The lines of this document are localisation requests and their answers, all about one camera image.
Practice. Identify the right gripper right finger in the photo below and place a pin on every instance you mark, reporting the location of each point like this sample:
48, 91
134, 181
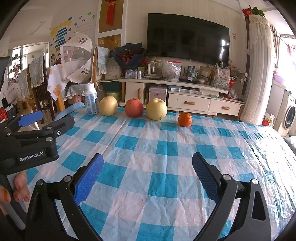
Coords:
252, 219

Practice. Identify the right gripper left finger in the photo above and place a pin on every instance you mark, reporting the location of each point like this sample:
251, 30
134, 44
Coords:
43, 219

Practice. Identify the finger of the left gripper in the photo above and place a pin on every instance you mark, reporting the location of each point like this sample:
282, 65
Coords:
16, 123
50, 131

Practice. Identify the person's left hand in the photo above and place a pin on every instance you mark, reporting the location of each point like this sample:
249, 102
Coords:
21, 191

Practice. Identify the red gift bags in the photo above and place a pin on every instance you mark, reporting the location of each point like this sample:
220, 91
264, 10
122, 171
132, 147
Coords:
3, 115

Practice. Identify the dark wooden dining chair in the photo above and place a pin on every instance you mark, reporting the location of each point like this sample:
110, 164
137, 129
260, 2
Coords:
38, 84

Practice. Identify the white blue standing bottle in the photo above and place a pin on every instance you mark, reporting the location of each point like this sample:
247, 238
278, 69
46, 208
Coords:
91, 101

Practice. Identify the yellow pear left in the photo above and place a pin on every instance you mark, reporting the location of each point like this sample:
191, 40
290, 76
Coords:
108, 106

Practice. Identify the yellow pear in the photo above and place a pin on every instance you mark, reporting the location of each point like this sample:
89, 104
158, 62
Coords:
156, 109
108, 106

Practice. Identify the dining table with floral cloth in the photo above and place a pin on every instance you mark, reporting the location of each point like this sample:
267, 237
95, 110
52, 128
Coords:
57, 81

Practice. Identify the green waste bin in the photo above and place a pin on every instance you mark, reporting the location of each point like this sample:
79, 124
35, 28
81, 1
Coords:
115, 94

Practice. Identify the white mesh food cover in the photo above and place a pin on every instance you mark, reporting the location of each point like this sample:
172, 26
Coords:
76, 56

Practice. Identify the red apple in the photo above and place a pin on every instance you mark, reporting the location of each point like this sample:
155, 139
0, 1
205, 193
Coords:
134, 108

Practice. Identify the light wooden chair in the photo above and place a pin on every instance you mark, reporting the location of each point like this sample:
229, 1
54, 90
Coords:
76, 92

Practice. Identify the yellow pear right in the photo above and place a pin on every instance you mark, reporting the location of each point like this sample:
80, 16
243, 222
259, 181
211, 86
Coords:
156, 109

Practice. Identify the dark wrapped flower bouquet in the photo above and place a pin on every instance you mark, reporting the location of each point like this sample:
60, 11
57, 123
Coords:
128, 56

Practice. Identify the pink storage box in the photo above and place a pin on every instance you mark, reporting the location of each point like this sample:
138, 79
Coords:
159, 92

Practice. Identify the electric kettle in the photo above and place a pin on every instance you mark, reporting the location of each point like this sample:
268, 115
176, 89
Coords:
154, 70

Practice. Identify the blue checkered tablecloth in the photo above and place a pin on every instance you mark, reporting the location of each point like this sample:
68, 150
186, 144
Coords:
148, 189

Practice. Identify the white washing machine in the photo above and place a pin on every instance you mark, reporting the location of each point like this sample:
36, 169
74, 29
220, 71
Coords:
286, 114

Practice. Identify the white tv cabinet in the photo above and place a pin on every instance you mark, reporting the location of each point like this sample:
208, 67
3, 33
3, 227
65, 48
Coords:
183, 97

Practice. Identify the white standing air conditioner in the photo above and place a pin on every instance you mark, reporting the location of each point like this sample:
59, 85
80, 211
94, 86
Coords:
262, 59

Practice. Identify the clear plastic bag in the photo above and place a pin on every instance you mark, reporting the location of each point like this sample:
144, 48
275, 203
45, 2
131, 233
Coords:
171, 70

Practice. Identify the small orange tangerine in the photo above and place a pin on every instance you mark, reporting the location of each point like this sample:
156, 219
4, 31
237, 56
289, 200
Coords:
185, 119

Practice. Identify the red chinese knot decoration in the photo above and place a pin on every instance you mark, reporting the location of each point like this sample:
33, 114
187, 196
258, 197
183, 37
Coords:
110, 12

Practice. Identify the black flat television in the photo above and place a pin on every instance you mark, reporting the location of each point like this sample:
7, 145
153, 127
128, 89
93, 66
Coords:
188, 38

